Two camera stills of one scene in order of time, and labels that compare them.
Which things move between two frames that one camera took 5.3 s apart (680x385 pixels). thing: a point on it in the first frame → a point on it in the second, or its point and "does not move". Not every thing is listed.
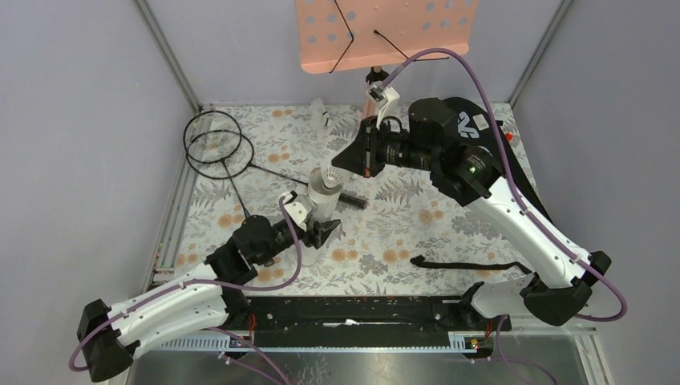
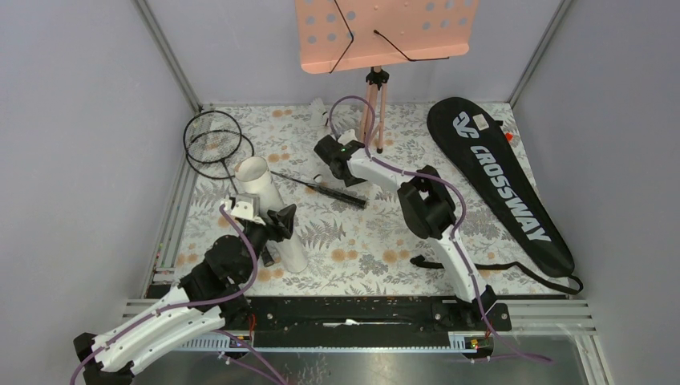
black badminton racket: (224, 154) does not move
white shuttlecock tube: (326, 202) → (252, 176)
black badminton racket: (215, 136) does not move
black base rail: (349, 324) does not move
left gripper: (321, 230) → (285, 219)
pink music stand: (359, 34) does not move
